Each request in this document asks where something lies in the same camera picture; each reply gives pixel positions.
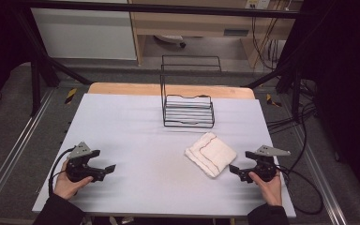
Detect black floor cable bundle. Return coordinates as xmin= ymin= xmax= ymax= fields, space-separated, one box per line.
xmin=266 ymin=79 xmax=319 ymax=172

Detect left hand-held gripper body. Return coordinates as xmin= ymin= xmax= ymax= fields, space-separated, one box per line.
xmin=65 ymin=142 xmax=107 ymax=184

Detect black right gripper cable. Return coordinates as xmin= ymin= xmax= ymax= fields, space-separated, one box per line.
xmin=276 ymin=164 xmax=324 ymax=216

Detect black wire rack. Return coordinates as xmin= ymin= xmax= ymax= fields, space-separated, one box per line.
xmin=159 ymin=54 xmax=223 ymax=128

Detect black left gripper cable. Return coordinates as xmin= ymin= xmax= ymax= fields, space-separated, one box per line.
xmin=48 ymin=146 xmax=76 ymax=197

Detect white table mat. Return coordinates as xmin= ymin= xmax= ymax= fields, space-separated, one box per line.
xmin=32 ymin=93 xmax=297 ymax=218

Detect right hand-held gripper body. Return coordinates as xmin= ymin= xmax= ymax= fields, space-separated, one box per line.
xmin=238 ymin=144 xmax=292 ymax=184

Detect grey chair base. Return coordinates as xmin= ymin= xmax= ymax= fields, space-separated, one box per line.
xmin=154 ymin=34 xmax=188 ymax=49

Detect person's right hand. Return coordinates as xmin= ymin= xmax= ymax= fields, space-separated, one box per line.
xmin=247 ymin=171 xmax=283 ymax=207

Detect yellow black hazard tape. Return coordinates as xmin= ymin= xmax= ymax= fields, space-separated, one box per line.
xmin=265 ymin=93 xmax=283 ymax=108
xmin=64 ymin=87 xmax=78 ymax=105

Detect black metal stand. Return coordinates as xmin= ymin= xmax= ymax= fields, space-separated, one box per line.
xmin=246 ymin=18 xmax=306 ymax=124
xmin=12 ymin=8 xmax=94 ymax=117

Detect black metal frame bar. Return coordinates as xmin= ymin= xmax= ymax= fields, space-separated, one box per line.
xmin=12 ymin=0 xmax=306 ymax=19

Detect hanging cables under desk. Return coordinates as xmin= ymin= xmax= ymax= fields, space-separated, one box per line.
xmin=250 ymin=15 xmax=283 ymax=71

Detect white towel with coloured stitching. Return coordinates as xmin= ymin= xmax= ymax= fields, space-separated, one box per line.
xmin=185 ymin=131 xmax=238 ymax=179

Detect aluminium floor rail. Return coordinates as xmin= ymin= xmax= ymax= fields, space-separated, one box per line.
xmin=0 ymin=88 xmax=58 ymax=214
xmin=293 ymin=125 xmax=349 ymax=225

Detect dark curtain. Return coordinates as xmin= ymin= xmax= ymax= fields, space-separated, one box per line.
xmin=289 ymin=0 xmax=360 ymax=203
xmin=0 ymin=0 xmax=34 ymax=106

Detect person's left hand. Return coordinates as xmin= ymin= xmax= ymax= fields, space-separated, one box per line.
xmin=53 ymin=158 xmax=94 ymax=201

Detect wooden table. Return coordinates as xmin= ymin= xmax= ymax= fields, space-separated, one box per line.
xmin=87 ymin=82 xmax=256 ymax=100

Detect white cabinet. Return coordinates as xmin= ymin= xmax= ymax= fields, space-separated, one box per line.
xmin=31 ymin=7 xmax=138 ymax=61

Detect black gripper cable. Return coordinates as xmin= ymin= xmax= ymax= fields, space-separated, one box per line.
xmin=48 ymin=146 xmax=76 ymax=197
xmin=276 ymin=164 xmax=324 ymax=216

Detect white wall socket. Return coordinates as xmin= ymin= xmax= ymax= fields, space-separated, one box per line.
xmin=245 ymin=0 xmax=271 ymax=9

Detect light wooden desk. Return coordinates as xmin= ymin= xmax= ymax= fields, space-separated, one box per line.
xmin=127 ymin=0 xmax=304 ymax=68

